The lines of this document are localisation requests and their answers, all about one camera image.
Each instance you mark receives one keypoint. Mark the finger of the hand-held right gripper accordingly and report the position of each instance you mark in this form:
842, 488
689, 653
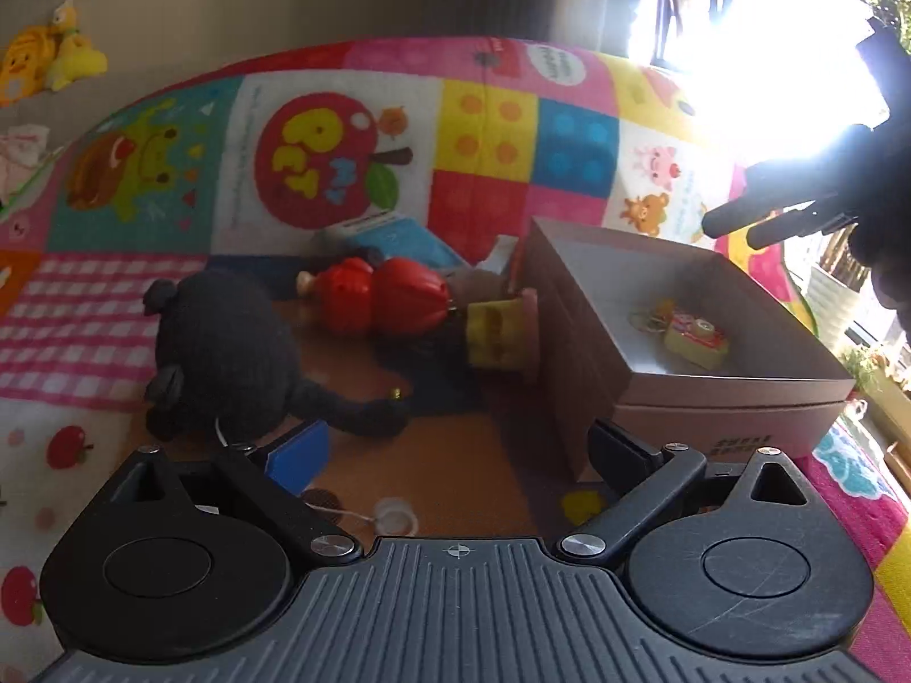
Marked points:
790, 225
740, 215

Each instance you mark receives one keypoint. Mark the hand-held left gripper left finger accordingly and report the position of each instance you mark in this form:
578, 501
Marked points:
299, 452

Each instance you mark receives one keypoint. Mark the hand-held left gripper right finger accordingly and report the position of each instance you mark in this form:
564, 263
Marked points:
626, 452

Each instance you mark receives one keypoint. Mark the small white cap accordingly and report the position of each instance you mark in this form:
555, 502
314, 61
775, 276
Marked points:
393, 514

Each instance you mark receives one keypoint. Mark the pink cardboard box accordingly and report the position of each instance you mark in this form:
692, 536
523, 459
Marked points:
598, 341

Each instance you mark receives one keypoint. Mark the black plush toy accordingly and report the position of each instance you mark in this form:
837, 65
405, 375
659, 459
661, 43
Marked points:
213, 348

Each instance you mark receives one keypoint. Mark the yellow and pink toy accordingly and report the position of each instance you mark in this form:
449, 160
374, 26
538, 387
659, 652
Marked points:
495, 327

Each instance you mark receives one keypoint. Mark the red hooded figurine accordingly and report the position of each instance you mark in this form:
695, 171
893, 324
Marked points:
384, 292

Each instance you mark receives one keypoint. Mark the blue white tissue packet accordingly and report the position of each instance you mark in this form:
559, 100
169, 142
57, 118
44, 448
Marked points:
398, 238

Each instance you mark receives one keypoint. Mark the colourful patchwork play mat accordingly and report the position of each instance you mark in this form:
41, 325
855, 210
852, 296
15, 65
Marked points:
320, 121

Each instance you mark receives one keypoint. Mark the pink white cloth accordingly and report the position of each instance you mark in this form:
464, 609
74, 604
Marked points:
21, 156

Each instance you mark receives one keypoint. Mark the pale yellow plush toy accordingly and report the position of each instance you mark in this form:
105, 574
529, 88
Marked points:
75, 57

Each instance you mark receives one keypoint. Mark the yellow striped plush toy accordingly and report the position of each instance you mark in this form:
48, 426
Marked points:
25, 64

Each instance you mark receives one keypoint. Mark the beige sofa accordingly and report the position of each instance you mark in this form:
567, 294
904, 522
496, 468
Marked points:
107, 14

